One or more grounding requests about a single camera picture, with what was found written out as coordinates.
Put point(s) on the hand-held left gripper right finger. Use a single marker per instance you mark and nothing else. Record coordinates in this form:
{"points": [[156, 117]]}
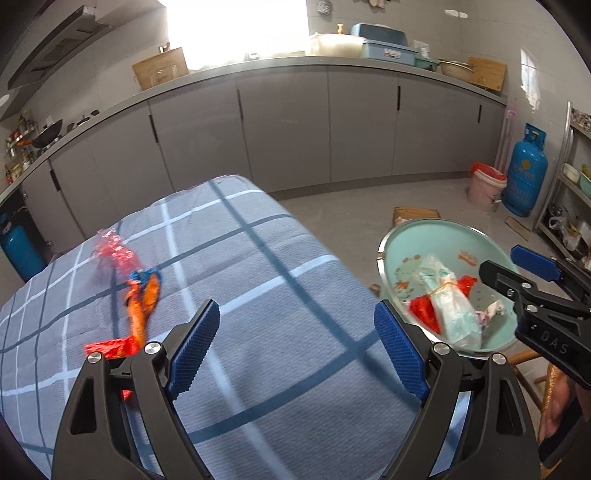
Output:
{"points": [[399, 350]]}

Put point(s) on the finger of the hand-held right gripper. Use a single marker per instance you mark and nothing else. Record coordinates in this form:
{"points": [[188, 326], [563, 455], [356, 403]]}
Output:
{"points": [[535, 263], [503, 279]]}

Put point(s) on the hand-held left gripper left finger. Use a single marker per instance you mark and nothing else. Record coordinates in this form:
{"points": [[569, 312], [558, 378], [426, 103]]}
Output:
{"points": [[194, 346]]}

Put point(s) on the small candy wrapper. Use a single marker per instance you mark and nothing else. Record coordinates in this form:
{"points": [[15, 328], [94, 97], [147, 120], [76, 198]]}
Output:
{"points": [[491, 310]]}

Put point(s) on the red crinkled plastic wrapper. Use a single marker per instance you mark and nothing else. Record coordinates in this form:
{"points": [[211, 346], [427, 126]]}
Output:
{"points": [[422, 314]]}

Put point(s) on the teal printed basin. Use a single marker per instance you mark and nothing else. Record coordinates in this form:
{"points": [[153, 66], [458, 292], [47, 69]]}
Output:
{"points": [[443, 240]]}

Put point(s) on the person's right hand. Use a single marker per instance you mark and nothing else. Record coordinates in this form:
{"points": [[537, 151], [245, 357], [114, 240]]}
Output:
{"points": [[561, 401]]}

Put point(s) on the wicker chair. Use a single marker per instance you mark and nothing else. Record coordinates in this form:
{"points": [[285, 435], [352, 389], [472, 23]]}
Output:
{"points": [[524, 357]]}

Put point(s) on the orange snack wrapper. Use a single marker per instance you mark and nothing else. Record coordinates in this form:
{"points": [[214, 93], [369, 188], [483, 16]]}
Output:
{"points": [[138, 314]]}

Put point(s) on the red glossy packet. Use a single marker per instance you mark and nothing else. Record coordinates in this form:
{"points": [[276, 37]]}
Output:
{"points": [[111, 348]]}

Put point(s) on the pink plastic bucket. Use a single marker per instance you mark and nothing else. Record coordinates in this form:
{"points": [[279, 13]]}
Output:
{"points": [[485, 191]]}

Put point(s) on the blue gas cylinder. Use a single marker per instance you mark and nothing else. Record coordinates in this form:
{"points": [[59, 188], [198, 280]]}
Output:
{"points": [[21, 249], [524, 175]]}

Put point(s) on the green bowl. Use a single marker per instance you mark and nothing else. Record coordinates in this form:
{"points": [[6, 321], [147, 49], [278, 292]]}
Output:
{"points": [[585, 185]]}

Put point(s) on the blue plaid tablecloth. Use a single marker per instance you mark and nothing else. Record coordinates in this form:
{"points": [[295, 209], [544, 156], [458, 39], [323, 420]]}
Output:
{"points": [[258, 277]]}

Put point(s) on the white bowl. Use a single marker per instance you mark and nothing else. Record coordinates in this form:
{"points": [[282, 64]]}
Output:
{"points": [[571, 171]]}

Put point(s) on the red transparent wrapper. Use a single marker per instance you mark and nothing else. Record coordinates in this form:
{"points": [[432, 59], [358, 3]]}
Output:
{"points": [[113, 251]]}

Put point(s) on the metal shelf rack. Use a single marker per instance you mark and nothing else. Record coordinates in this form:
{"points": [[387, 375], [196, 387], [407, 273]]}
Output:
{"points": [[565, 138]]}

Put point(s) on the pink mop pole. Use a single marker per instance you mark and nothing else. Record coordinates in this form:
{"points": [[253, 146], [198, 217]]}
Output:
{"points": [[508, 124]]}

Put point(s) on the wooden cutting board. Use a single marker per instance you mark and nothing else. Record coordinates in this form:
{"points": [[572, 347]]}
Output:
{"points": [[487, 74]]}

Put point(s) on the green plastic tray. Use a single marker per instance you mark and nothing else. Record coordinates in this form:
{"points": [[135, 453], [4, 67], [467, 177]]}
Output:
{"points": [[427, 63]]}

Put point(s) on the grey kitchen cabinets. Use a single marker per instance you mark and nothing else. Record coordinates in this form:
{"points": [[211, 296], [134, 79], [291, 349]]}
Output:
{"points": [[286, 129]]}

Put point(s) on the black wok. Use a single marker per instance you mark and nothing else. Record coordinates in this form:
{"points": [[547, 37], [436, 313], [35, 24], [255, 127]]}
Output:
{"points": [[48, 134]]}

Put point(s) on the blue plastic storage boxes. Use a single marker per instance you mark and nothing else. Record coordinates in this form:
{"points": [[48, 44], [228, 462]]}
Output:
{"points": [[388, 48]]}

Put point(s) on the spice rack with bottles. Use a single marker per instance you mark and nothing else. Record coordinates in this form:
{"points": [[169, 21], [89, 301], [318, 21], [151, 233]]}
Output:
{"points": [[18, 147]]}

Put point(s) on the wooden board with clear box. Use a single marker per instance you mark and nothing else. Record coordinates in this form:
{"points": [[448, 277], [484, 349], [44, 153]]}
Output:
{"points": [[157, 69]]}

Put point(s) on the white plastic container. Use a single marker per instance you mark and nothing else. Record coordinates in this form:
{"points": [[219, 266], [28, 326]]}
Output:
{"points": [[332, 46]]}

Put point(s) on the grey range hood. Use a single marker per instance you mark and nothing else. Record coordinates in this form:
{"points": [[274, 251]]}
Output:
{"points": [[60, 46]]}

